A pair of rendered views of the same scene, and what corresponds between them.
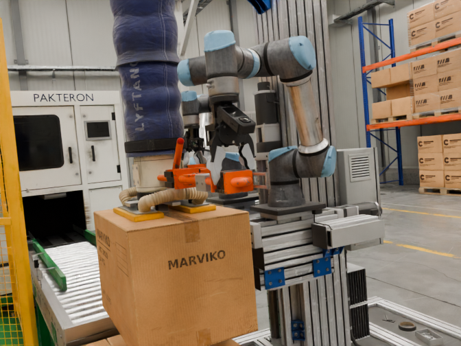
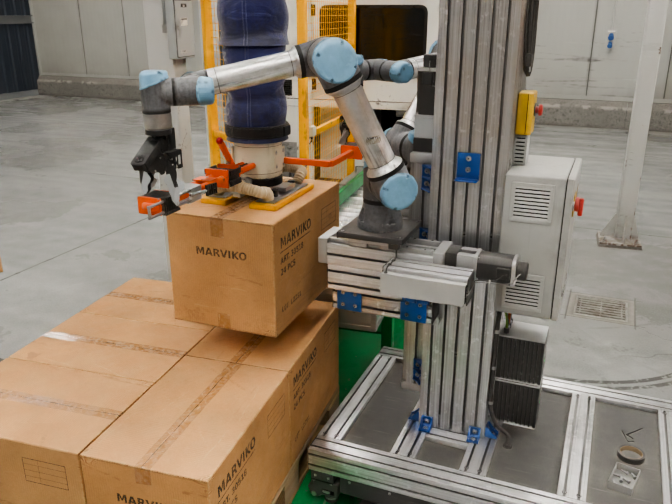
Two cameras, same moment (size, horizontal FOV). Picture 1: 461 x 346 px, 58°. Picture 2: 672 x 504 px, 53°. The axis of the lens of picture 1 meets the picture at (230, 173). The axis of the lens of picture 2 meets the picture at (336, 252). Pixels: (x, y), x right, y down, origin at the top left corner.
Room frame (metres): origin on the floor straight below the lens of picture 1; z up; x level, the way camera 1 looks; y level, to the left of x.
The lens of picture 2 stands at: (0.16, -1.67, 1.70)
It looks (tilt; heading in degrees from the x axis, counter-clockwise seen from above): 20 degrees down; 48
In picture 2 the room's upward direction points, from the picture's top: straight up
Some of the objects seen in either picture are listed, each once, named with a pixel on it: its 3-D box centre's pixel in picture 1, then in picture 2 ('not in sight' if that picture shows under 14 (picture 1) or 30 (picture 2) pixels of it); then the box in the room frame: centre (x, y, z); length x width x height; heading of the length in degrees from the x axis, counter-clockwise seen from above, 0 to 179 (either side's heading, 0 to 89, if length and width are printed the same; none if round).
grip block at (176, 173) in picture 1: (182, 178); (223, 175); (1.32, 0.15, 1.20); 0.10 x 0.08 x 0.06; 117
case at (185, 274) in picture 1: (167, 264); (261, 247); (1.54, 0.26, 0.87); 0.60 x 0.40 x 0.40; 27
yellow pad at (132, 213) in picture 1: (136, 208); (236, 186); (1.50, 0.35, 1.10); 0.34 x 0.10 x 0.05; 27
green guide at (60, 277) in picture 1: (40, 259); (341, 190); (3.04, 1.45, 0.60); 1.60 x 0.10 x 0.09; 31
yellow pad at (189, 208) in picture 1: (185, 201); (283, 191); (1.58, 0.18, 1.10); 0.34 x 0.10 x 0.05; 27
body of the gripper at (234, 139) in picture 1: (224, 122); (161, 150); (1.03, 0.00, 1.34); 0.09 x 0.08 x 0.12; 27
